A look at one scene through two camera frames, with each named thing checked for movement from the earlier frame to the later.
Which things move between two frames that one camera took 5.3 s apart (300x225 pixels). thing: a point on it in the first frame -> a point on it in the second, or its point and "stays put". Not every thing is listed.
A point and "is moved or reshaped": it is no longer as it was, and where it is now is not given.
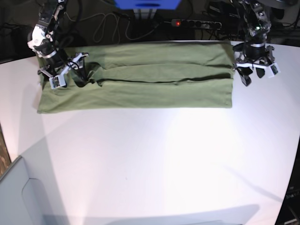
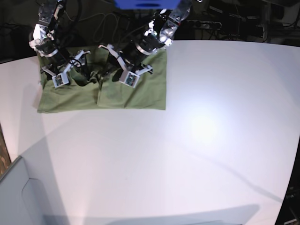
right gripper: [257, 56] -> [142, 48]
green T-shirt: [134, 77] is moved or reshaped
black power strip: [196, 23] stays put
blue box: [167, 4] stays put
